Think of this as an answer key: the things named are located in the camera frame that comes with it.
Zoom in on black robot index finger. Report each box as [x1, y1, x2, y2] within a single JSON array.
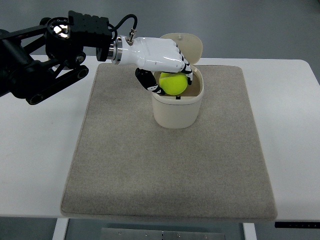
[[181, 63, 193, 86]]

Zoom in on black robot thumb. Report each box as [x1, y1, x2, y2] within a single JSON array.
[[135, 68, 166, 95]]

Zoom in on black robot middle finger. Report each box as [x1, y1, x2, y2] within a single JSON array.
[[180, 52, 190, 66]]

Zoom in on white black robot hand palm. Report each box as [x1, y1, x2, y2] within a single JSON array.
[[110, 35, 184, 73]]

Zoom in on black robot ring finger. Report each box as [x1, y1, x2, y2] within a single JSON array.
[[176, 46, 184, 57]]

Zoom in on yellow-green tennis ball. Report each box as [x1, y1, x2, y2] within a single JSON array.
[[159, 72, 188, 96]]

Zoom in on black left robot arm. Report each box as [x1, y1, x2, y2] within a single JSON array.
[[0, 11, 193, 105]]

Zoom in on beige bin with open lid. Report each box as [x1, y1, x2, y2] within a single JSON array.
[[151, 33, 204, 129]]

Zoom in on grey felt mat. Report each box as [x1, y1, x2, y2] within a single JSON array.
[[60, 63, 277, 222]]

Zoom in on white right table leg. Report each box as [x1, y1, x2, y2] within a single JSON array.
[[242, 223, 257, 240]]

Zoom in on white table leg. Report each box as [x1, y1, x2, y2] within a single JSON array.
[[242, 223, 257, 240], [52, 218, 69, 240]]

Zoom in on white left table leg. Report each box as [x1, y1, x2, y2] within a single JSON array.
[[52, 218, 69, 240]]

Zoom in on black table control panel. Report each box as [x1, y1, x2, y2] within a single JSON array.
[[274, 221, 320, 229]]

